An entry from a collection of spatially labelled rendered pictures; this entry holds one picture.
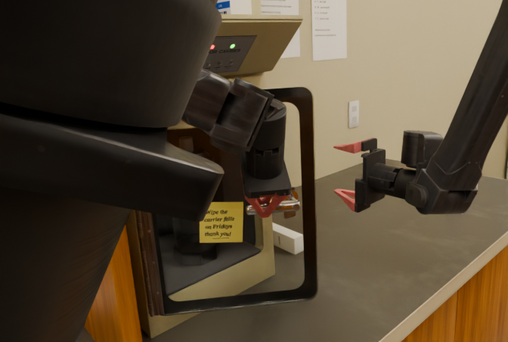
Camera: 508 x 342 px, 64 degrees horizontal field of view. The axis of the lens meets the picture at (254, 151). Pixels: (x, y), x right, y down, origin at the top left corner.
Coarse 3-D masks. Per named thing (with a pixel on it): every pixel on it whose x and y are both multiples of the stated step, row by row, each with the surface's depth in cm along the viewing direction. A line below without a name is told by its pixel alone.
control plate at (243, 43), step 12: (216, 36) 65; (228, 36) 67; (240, 36) 68; (252, 36) 70; (216, 48) 68; (228, 48) 69; (240, 48) 71; (216, 60) 70; (228, 60) 72; (240, 60) 74; (216, 72) 73; (228, 72) 75
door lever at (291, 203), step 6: (294, 192) 71; (288, 198) 71; (294, 198) 69; (264, 204) 67; (282, 204) 67; (288, 204) 67; (294, 204) 66; (246, 210) 66; (252, 210) 66; (276, 210) 67; (282, 210) 67; (288, 210) 67; (294, 210) 67
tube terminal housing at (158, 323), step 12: (252, 0) 81; (252, 12) 81; (264, 72) 85; (252, 84) 84; (264, 84) 86; (132, 216) 71; (132, 228) 72; (132, 240) 74; (132, 252) 75; (132, 264) 76; (144, 288) 74; (144, 300) 75; (144, 312) 76; (144, 324) 77; (156, 324) 77; (168, 324) 79
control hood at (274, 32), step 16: (224, 16) 63; (240, 16) 65; (256, 16) 67; (272, 16) 70; (288, 16) 72; (224, 32) 65; (240, 32) 68; (256, 32) 70; (272, 32) 72; (288, 32) 75; (256, 48) 74; (272, 48) 77; (256, 64) 78; (272, 64) 81
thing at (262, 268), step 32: (288, 96) 68; (192, 128) 67; (288, 128) 69; (224, 160) 69; (288, 160) 70; (224, 192) 70; (160, 224) 71; (192, 224) 71; (256, 224) 72; (288, 224) 73; (160, 256) 72; (192, 256) 73; (224, 256) 73; (256, 256) 74; (288, 256) 74; (192, 288) 74; (224, 288) 75; (256, 288) 75; (288, 288) 76
